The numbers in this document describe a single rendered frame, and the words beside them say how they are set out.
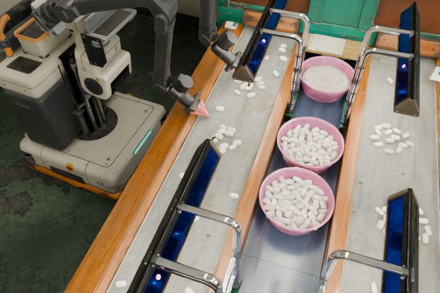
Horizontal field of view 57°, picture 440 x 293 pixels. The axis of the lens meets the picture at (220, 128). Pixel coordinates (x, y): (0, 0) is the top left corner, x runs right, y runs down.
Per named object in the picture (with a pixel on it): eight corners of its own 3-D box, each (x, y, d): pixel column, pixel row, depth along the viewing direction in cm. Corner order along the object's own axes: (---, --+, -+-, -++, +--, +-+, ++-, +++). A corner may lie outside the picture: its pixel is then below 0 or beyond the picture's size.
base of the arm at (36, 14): (50, -3, 155) (29, 13, 147) (60, -11, 149) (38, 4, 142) (67, 16, 158) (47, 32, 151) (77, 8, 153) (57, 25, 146)
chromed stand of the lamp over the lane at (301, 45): (249, 113, 186) (254, 30, 153) (260, 86, 198) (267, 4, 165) (290, 122, 181) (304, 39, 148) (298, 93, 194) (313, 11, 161)
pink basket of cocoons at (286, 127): (279, 182, 159) (282, 168, 152) (271, 133, 177) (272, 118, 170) (346, 180, 160) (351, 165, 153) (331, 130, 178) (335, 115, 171)
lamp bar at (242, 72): (231, 79, 146) (232, 63, 141) (272, -5, 186) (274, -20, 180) (253, 84, 144) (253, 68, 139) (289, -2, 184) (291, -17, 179)
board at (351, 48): (298, 50, 203) (298, 48, 202) (303, 33, 212) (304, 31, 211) (365, 62, 195) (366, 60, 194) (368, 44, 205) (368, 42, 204)
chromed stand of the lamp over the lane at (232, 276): (164, 326, 124) (140, 264, 91) (188, 266, 137) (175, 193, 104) (222, 347, 120) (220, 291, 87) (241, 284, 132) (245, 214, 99)
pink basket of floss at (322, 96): (315, 114, 185) (318, 99, 178) (285, 79, 201) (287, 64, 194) (363, 97, 192) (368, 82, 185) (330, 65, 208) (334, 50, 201)
